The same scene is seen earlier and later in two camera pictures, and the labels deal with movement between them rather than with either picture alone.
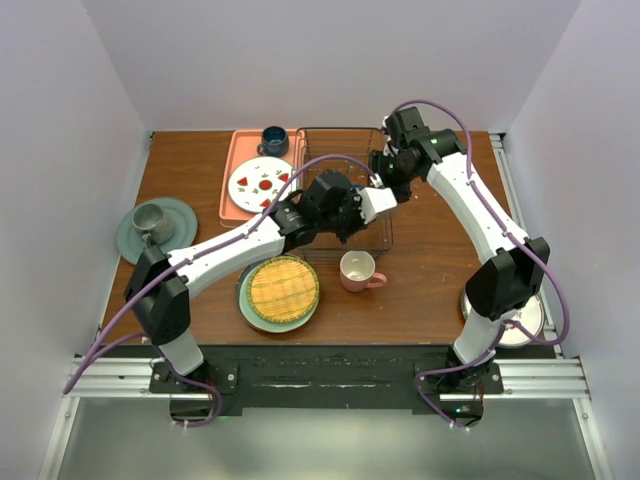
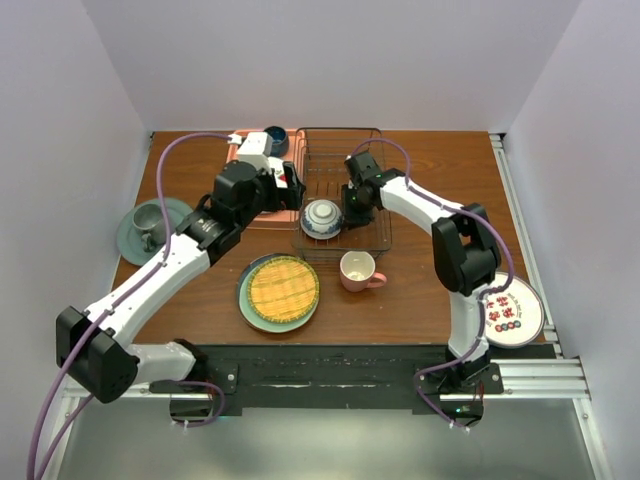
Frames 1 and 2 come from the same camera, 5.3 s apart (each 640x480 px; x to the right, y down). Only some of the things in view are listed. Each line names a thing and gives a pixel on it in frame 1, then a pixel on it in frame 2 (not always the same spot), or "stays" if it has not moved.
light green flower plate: x=259 y=322 stays
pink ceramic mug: x=357 y=271 stays
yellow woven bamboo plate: x=283 y=290 stays
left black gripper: x=354 y=200 -> x=287 y=198
